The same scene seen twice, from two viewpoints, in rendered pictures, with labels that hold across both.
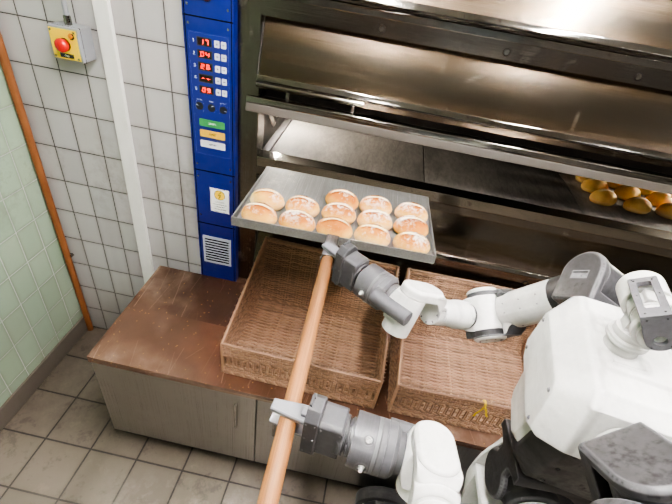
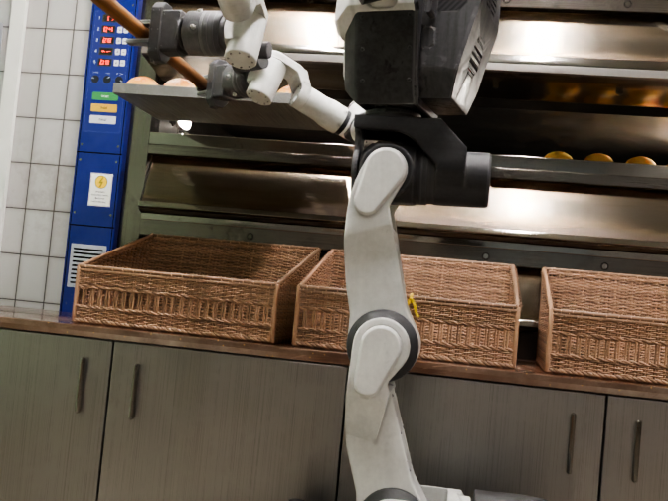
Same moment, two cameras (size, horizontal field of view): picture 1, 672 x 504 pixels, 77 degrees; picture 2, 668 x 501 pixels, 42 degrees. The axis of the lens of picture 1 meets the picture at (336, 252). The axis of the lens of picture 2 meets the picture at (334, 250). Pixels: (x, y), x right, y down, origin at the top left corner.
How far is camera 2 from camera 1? 184 cm
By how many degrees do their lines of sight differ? 40
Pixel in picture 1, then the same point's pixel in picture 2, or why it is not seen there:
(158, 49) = (64, 36)
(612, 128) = (503, 46)
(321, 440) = (165, 27)
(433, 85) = (325, 32)
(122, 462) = not seen: outside the picture
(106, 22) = (20, 16)
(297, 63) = not seen: hidden behind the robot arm
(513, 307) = not seen: hidden behind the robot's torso
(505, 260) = (448, 221)
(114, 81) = (12, 69)
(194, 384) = (33, 327)
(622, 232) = (568, 162)
